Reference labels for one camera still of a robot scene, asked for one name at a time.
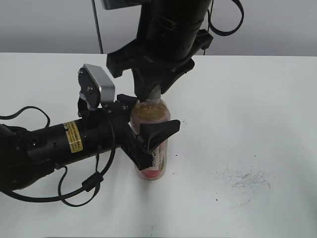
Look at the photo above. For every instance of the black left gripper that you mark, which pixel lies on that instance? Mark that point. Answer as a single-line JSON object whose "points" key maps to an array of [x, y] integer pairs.
{"points": [[108, 127]]}

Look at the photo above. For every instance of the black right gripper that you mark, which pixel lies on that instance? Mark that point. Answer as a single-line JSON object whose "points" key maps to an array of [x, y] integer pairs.
{"points": [[135, 55]]}

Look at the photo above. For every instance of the white bottle cap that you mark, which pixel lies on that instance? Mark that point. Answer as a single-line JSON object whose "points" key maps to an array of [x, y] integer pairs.
{"points": [[155, 93]]}

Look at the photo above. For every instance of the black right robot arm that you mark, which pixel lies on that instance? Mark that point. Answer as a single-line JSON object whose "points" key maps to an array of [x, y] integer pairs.
{"points": [[169, 34]]}

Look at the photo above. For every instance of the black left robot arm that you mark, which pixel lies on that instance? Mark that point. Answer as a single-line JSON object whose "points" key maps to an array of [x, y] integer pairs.
{"points": [[27, 156]]}

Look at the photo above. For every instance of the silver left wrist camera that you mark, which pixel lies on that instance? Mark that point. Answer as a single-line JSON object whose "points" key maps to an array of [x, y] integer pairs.
{"points": [[96, 87]]}

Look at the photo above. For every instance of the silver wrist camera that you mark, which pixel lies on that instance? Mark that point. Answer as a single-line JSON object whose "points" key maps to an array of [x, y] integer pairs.
{"points": [[96, 87], [117, 4]]}

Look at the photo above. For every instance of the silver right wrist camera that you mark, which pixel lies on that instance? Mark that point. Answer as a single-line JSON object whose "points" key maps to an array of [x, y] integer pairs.
{"points": [[117, 4]]}

